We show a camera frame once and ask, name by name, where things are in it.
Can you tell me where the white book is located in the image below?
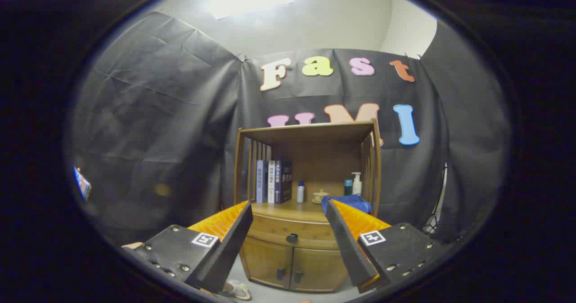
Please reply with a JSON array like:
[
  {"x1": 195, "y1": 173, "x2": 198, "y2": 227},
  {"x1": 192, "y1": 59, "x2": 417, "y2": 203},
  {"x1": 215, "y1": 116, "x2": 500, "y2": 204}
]
[{"x1": 268, "y1": 160, "x2": 276, "y2": 204}]

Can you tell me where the wooden countertop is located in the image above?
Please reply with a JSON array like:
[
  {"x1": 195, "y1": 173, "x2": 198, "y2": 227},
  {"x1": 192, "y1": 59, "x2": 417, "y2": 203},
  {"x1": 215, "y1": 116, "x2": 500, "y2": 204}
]
[{"x1": 250, "y1": 199, "x2": 331, "y2": 222}]

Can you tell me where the wooden cabinet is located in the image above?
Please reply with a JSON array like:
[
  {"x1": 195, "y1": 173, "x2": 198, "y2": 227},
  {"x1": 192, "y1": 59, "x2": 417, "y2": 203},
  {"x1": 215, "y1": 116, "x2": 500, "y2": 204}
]
[{"x1": 233, "y1": 119, "x2": 382, "y2": 293}]

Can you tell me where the blue screen device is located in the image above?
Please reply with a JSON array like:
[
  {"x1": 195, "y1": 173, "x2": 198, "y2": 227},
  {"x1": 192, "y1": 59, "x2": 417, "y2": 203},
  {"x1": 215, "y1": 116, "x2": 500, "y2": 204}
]
[{"x1": 73, "y1": 167, "x2": 92, "y2": 201}]

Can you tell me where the light slipper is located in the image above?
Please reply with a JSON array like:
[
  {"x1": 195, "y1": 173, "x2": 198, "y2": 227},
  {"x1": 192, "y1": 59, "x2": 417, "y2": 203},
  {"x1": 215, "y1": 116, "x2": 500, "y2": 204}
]
[{"x1": 223, "y1": 280, "x2": 252, "y2": 300}]

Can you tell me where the wooden drawer with black knob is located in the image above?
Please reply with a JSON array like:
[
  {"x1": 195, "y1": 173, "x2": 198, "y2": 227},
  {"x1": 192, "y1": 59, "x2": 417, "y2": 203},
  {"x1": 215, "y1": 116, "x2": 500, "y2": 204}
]
[{"x1": 245, "y1": 214, "x2": 345, "y2": 249}]

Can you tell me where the black metal stand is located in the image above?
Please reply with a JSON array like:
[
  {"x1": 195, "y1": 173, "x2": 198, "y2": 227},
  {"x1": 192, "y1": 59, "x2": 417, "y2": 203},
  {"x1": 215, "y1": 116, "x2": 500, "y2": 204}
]
[{"x1": 423, "y1": 163, "x2": 448, "y2": 235}]

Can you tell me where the lavender book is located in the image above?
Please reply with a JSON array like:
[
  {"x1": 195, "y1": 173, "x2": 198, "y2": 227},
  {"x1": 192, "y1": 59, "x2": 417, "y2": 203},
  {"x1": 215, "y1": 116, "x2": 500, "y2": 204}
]
[{"x1": 256, "y1": 160, "x2": 269, "y2": 203}]

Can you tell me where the blue towel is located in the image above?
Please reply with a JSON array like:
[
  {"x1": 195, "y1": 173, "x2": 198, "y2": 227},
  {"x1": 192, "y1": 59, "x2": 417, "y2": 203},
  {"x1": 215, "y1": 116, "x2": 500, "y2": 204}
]
[{"x1": 321, "y1": 194, "x2": 372, "y2": 216}]

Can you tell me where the black backdrop cloth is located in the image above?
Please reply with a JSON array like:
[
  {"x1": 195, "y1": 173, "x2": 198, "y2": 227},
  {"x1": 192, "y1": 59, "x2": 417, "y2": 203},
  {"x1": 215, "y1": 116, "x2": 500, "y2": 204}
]
[{"x1": 65, "y1": 11, "x2": 513, "y2": 249}]

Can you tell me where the wooden cabinet door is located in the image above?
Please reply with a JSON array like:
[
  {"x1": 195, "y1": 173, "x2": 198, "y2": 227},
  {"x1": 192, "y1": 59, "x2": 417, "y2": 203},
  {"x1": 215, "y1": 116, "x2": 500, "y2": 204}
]
[
  {"x1": 290, "y1": 247, "x2": 349, "y2": 292},
  {"x1": 241, "y1": 236, "x2": 294, "y2": 289}
]

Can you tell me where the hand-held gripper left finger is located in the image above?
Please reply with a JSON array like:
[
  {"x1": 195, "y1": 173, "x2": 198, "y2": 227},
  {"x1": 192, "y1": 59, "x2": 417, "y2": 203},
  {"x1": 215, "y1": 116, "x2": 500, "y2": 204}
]
[{"x1": 134, "y1": 200, "x2": 254, "y2": 294}]

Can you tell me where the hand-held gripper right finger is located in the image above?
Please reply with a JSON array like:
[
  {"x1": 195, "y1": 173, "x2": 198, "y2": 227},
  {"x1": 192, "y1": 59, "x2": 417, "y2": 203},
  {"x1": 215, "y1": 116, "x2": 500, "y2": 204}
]
[{"x1": 324, "y1": 199, "x2": 446, "y2": 294}]

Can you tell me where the dark blue book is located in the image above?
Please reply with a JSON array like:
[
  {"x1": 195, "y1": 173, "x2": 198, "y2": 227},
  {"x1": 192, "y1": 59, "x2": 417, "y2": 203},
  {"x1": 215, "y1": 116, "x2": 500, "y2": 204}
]
[{"x1": 274, "y1": 159, "x2": 293, "y2": 204}]

